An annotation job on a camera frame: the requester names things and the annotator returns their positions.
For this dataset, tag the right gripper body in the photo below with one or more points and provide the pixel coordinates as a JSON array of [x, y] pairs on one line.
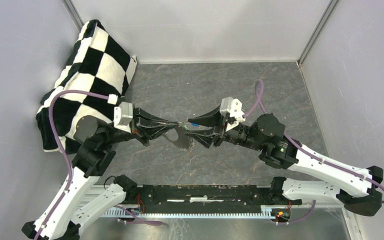
[[229, 132]]

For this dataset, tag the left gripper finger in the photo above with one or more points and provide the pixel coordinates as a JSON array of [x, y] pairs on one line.
[[151, 133], [147, 120]]

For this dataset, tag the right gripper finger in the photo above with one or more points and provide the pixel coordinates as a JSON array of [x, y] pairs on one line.
[[211, 119], [205, 137]]

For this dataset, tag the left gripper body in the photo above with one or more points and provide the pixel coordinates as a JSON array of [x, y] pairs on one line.
[[134, 129]]

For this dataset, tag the green tagged key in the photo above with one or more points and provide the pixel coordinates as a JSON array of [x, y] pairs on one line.
[[185, 127]]

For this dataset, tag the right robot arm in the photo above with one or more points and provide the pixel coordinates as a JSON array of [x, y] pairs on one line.
[[356, 189]]

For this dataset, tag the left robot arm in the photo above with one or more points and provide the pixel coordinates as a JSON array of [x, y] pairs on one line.
[[63, 219]]

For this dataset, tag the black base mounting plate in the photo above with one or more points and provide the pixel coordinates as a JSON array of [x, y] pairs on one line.
[[204, 199]]

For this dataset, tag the black white checkered blanket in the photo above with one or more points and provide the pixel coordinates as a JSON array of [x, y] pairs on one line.
[[97, 64]]

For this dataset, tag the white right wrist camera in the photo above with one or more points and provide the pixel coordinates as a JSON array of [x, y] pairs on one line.
[[231, 109]]

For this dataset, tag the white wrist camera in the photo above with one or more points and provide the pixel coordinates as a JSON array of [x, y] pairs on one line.
[[231, 109], [123, 115]]

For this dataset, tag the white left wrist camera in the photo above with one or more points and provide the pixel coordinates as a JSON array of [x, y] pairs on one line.
[[123, 115]]

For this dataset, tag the white slotted cable duct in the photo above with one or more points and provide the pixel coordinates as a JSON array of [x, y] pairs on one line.
[[264, 213]]

